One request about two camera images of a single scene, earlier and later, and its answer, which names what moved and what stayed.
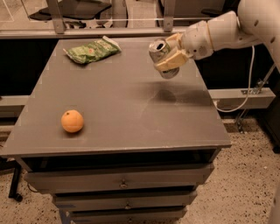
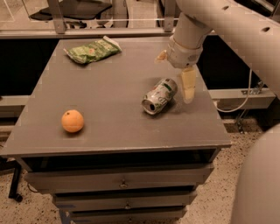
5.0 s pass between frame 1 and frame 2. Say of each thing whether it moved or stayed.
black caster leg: stayed
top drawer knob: stayed
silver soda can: moved
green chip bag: stayed
